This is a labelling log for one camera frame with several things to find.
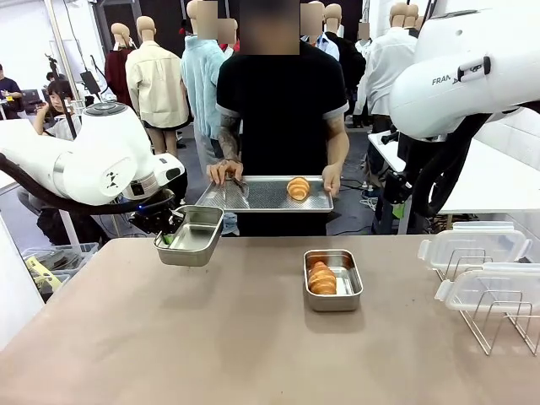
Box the steel container with ribbed base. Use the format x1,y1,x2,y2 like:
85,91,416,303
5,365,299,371
303,249,365,312

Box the clear plastic storage bin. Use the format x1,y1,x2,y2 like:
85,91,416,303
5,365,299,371
20,242,100,303

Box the white shirt mannequin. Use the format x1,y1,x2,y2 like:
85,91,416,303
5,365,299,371
362,2,419,127

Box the plain steel rectangular container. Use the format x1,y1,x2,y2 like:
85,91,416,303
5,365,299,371
154,205,225,267

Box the red garment mannequin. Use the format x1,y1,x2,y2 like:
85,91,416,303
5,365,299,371
219,19,240,58

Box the black clothes mannequin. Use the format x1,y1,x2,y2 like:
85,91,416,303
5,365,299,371
323,3,367,127

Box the seated bystander in light shirt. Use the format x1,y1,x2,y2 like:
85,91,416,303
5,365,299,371
33,79,82,141

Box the beige jacket mannequin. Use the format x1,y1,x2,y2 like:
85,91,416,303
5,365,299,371
125,15,191,158

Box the perforated steel baking tray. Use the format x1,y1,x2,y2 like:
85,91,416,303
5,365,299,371
195,175,334,213

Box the blue shirt mannequin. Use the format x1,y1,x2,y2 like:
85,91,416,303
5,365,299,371
300,2,341,62

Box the light blue sweater mannequin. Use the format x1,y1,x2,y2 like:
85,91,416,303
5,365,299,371
181,0,227,178

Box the black hose of arm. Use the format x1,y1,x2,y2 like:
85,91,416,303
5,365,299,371
402,111,494,219
0,152,170,216

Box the steel wire lid rack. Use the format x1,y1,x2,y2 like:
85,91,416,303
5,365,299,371
436,247,540,356

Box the person's left forearm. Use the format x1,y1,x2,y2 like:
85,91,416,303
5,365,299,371
326,116,351,168

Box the black tablet on stand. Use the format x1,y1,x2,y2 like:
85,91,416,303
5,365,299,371
79,70,102,96

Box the clear plastic clip lid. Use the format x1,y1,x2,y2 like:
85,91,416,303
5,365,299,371
435,262,540,313
418,221,532,271

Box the person's left hand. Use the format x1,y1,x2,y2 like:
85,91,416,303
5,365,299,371
321,163,342,197

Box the white side table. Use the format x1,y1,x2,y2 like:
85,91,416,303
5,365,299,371
366,126,540,235

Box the person in black t-shirt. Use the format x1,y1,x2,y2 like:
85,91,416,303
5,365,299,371
214,0,351,237

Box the black hose of left arm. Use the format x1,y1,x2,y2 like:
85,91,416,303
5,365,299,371
0,152,170,216

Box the bystander in dark shirt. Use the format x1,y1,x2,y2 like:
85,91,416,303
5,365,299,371
0,62,23,120

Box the black tripod stand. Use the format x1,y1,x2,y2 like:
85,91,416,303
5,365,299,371
44,53,79,140

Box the black jacket mannequin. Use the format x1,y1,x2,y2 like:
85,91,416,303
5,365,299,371
404,3,424,35

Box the golden croissant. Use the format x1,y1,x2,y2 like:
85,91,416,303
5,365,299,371
307,261,338,295
286,176,311,201

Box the maroon garment mannequin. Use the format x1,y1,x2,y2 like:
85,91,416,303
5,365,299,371
104,23,137,111

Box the person's tattooed right forearm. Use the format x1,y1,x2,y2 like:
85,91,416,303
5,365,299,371
217,113,245,164

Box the steel serving tongs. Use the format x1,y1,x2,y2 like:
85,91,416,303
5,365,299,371
225,175,250,210

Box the blue jeans pile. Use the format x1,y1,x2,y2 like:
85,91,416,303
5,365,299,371
221,212,240,236

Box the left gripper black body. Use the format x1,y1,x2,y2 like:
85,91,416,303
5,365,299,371
128,197,186,235

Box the person's tattooed right hand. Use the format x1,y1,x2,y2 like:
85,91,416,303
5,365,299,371
208,159,245,186

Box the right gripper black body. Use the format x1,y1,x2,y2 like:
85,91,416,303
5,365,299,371
381,170,413,207

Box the white floor cables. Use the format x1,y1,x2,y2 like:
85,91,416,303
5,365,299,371
358,179,383,212

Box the black hose of right arm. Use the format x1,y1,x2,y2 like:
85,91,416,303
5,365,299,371
402,111,494,219

